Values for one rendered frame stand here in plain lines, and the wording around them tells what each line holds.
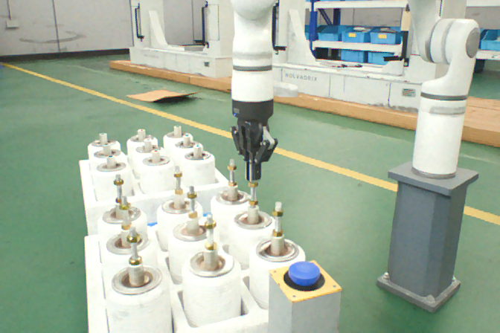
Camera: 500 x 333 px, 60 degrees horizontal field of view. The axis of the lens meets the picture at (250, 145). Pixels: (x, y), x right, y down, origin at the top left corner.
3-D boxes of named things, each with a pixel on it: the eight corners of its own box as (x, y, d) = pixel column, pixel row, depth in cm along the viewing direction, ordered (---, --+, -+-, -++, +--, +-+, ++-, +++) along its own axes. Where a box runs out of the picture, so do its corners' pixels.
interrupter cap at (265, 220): (250, 235, 80) (250, 232, 80) (225, 220, 85) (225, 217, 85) (280, 223, 84) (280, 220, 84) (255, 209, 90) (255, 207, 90)
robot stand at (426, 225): (405, 262, 116) (418, 157, 107) (460, 287, 105) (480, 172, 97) (375, 285, 106) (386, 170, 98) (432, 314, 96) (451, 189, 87)
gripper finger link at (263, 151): (263, 138, 74) (251, 157, 79) (268, 147, 73) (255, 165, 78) (276, 136, 75) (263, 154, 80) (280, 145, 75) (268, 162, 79)
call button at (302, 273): (309, 270, 58) (310, 257, 58) (325, 287, 55) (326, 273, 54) (283, 276, 57) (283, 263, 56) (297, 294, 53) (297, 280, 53)
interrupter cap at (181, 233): (177, 246, 76) (177, 242, 76) (169, 227, 83) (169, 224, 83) (218, 238, 79) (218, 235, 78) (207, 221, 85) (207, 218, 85)
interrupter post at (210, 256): (219, 262, 71) (218, 244, 70) (218, 270, 69) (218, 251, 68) (204, 262, 71) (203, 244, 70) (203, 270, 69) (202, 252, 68)
